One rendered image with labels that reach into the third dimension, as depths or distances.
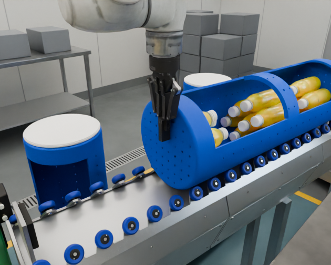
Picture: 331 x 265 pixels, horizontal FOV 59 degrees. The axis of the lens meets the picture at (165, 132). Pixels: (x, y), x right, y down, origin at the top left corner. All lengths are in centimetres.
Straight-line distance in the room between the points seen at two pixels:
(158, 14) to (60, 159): 62
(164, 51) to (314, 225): 48
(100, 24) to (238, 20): 377
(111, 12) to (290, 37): 529
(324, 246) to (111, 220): 53
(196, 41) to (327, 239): 376
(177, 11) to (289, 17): 512
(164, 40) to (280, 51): 522
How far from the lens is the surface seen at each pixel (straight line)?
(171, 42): 71
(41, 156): 110
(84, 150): 108
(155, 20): 68
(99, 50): 456
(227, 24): 441
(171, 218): 86
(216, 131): 90
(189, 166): 81
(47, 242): 86
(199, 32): 418
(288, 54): 582
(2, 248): 94
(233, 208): 103
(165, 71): 72
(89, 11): 59
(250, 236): 175
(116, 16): 60
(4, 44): 323
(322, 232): 66
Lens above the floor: 151
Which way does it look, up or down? 26 degrees down
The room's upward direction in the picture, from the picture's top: straight up
